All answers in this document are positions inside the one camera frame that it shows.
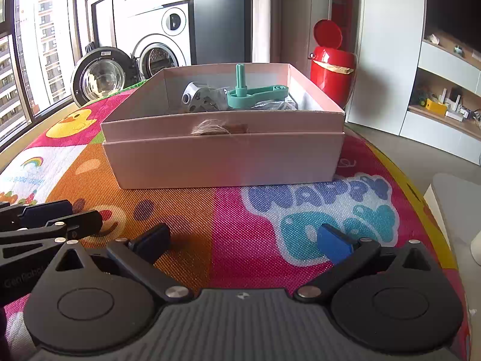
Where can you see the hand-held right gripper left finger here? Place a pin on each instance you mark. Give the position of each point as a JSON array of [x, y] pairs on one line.
[[154, 240]]

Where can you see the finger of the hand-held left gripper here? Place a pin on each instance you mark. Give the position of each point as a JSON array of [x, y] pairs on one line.
[[82, 223], [45, 212]]

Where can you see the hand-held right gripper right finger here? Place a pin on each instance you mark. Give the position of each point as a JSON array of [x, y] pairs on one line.
[[334, 242]]

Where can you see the pink cardboard box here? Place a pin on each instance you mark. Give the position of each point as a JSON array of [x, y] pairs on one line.
[[225, 158]]

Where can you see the colourful cartoon play mat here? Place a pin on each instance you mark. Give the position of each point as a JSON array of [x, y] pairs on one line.
[[233, 225]]

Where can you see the twine bow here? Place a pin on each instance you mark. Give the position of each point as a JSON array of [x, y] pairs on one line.
[[208, 128]]

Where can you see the round washing machine door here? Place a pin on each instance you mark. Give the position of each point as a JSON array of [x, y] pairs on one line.
[[99, 79]]

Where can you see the grey white plug adapter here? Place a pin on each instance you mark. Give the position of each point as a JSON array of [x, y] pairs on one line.
[[197, 97]]

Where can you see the teal plastic tool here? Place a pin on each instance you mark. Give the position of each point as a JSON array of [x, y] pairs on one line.
[[244, 97]]

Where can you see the yellow box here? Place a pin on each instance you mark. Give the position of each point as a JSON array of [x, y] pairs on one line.
[[436, 107]]

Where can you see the green toy tractor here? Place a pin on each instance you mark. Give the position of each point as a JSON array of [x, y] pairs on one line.
[[422, 97]]

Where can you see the red trash can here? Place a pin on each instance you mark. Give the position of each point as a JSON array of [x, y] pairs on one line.
[[332, 71]]

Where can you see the white router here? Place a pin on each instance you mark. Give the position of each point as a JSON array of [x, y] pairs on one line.
[[453, 107]]

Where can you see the white wooden shelf cabinet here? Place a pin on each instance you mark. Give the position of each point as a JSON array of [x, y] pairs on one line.
[[432, 60]]

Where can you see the silver dryer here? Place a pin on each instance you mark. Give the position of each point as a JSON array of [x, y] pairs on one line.
[[150, 22]]

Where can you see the black window frame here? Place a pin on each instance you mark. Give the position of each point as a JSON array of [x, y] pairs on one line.
[[23, 64]]

